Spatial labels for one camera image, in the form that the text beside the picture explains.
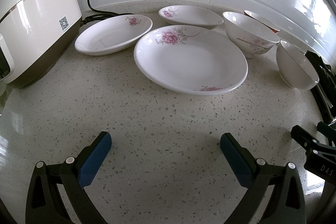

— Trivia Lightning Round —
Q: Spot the large floral plate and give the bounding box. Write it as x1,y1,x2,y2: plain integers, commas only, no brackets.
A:
134,25,248,96

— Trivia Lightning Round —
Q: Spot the white floral bowl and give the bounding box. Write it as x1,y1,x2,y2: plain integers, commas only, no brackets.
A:
223,11,280,59

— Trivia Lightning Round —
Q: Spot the red banded bowl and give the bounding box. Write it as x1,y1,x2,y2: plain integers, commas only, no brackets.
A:
244,10,280,34

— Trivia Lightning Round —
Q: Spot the white rimmed bowl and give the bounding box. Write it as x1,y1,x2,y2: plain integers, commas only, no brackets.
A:
276,40,319,90

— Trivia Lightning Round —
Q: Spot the white rice cooker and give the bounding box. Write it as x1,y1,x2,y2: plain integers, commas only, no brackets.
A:
1,0,82,88

